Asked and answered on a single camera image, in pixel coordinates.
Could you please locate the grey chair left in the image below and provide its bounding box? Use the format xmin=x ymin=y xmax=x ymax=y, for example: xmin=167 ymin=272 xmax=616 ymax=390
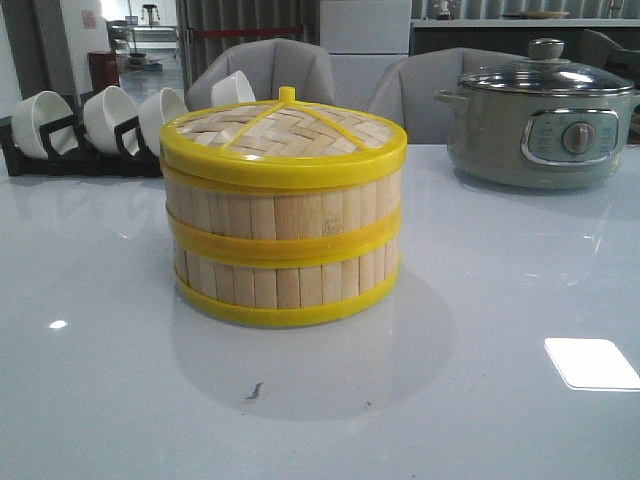
xmin=185 ymin=38 xmax=336 ymax=110

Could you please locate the grey counter shelf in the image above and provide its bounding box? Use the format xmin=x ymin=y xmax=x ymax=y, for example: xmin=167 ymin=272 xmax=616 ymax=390
xmin=409 ymin=19 xmax=639 ymax=61

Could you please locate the white bowl far left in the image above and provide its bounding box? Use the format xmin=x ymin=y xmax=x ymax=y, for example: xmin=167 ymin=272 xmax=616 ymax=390
xmin=11 ymin=91 xmax=73 ymax=159

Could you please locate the white bowl right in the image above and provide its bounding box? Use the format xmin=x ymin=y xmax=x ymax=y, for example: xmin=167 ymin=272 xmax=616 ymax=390
xmin=211 ymin=70 xmax=256 ymax=107

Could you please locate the white cabinet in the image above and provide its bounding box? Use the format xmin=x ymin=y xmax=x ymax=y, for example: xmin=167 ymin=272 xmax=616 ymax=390
xmin=319 ymin=1 xmax=412 ymax=110

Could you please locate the bamboo steamer basket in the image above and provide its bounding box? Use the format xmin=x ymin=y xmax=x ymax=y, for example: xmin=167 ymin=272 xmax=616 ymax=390
xmin=174 ymin=239 xmax=400 ymax=328
xmin=164 ymin=168 xmax=402 ymax=267

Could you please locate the white bowl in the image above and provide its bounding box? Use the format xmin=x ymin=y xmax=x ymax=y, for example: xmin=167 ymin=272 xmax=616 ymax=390
xmin=211 ymin=70 xmax=256 ymax=107
xmin=83 ymin=85 xmax=138 ymax=155
xmin=139 ymin=87 xmax=188 ymax=157
xmin=11 ymin=91 xmax=73 ymax=159

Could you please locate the glass pot lid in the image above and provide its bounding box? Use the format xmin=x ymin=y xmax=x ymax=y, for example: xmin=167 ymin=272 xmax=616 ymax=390
xmin=458 ymin=38 xmax=634 ymax=97

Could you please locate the black dish rack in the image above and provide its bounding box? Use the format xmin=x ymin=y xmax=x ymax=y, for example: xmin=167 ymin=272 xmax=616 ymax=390
xmin=1 ymin=111 xmax=162 ymax=177

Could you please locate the red bin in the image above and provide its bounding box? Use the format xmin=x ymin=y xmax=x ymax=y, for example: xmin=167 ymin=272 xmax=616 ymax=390
xmin=87 ymin=51 xmax=120 ymax=94

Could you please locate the yellow woven steamer lid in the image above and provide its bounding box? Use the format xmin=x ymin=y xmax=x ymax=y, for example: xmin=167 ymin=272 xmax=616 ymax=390
xmin=160 ymin=87 xmax=407 ymax=193

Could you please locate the grey chair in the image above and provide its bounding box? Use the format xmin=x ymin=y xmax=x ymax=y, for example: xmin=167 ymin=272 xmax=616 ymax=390
xmin=185 ymin=38 xmax=336 ymax=110
xmin=366 ymin=47 xmax=518 ymax=144

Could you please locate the grey electric cooking pot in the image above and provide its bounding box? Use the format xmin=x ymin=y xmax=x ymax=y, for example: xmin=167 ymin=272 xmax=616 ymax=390
xmin=434 ymin=87 xmax=639 ymax=189

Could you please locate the grey chair right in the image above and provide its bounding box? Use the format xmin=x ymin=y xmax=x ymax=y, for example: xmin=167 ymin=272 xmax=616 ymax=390
xmin=366 ymin=47 xmax=518 ymax=144

